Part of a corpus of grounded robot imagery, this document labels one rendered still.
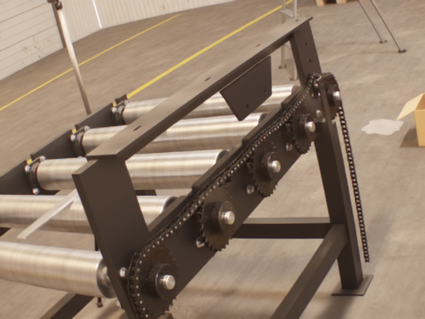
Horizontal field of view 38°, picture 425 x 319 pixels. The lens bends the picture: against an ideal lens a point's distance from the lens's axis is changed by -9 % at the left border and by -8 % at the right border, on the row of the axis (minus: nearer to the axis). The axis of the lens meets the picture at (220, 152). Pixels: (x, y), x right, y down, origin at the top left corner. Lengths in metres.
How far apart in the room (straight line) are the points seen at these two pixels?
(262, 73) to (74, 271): 0.90
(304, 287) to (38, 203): 0.94
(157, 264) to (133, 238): 0.08
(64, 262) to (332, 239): 1.23
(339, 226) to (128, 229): 1.28
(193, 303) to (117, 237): 1.59
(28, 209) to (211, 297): 1.21
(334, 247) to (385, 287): 0.38
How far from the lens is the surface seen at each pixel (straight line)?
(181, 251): 1.62
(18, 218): 2.11
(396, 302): 2.63
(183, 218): 1.52
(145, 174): 2.06
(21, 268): 1.71
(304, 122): 2.09
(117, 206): 1.42
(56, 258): 1.61
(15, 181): 2.43
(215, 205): 1.64
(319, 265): 2.35
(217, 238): 1.66
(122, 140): 1.41
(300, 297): 2.22
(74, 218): 1.91
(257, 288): 2.95
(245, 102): 1.94
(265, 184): 1.88
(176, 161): 2.00
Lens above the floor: 1.55
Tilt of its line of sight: 19 degrees down
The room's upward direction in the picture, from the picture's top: 16 degrees counter-clockwise
